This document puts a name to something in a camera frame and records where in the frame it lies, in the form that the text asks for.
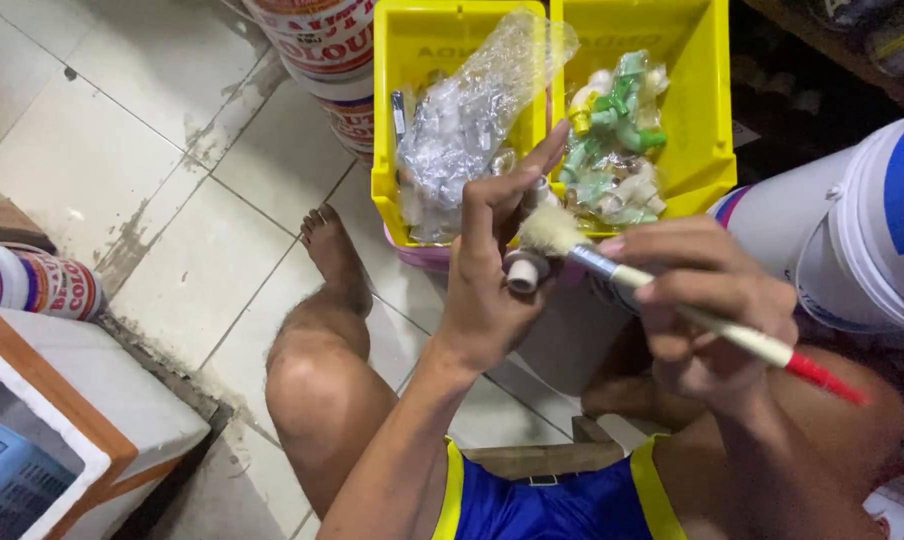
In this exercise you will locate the yellow plastic storage bin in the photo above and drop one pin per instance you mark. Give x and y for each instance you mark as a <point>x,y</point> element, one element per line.
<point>696,97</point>
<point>399,90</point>

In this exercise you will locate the person's right leg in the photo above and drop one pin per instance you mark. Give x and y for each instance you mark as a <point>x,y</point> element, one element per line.
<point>842,420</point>

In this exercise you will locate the white red-label paint can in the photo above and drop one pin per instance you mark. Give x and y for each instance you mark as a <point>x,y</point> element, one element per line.
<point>39,281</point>

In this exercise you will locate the clear bag of metal fittings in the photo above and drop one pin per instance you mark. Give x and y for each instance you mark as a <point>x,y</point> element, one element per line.
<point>459,127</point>

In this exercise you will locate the blue plastic basket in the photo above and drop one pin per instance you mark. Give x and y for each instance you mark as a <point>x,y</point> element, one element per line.
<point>9,480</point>

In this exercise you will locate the red-tipped wooden paintbrush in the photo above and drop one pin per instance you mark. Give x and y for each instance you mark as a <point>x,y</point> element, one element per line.
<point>752,341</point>

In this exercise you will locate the person's right hand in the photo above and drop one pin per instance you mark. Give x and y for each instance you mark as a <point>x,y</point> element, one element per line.
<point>714,315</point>

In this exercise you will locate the bag of green white fittings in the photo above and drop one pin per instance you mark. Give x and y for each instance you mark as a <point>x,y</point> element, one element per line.
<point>613,142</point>

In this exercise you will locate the person's leg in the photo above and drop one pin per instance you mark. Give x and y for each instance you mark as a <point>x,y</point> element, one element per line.
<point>842,420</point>
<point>324,375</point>

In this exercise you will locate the white red-label paint bucket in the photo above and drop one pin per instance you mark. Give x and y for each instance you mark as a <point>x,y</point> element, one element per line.
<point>324,37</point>
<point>347,112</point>

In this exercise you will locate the white bucket blue pink label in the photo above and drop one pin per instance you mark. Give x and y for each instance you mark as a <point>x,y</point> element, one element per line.
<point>774,217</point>
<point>879,225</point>

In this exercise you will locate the brown wooden board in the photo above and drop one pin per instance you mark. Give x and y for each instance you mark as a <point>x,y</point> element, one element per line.
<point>1,217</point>

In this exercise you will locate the grey plastic bucket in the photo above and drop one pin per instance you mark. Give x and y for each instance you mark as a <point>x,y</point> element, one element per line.
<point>572,337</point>

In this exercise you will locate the person's left leg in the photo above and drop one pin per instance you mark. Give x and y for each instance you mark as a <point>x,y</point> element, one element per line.
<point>324,375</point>

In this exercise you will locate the dark cluttered shelf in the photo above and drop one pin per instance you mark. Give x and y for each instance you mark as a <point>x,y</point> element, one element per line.
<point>819,52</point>

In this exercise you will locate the white foam box brown tape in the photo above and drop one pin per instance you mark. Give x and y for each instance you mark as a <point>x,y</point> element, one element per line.
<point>121,405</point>

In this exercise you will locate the pink plastic bin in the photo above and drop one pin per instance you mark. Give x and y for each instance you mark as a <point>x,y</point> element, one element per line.
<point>418,255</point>

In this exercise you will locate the wooden stool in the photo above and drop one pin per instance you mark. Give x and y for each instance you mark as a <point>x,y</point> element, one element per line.
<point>542,457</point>

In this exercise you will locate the blue shorts yellow trim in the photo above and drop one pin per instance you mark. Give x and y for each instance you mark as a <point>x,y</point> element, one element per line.
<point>542,506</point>

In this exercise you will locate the white plastic pipe fitting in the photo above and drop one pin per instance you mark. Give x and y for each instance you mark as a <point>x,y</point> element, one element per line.
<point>524,274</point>

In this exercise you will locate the person's left hand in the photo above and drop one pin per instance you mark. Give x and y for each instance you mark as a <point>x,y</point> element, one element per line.
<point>482,300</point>

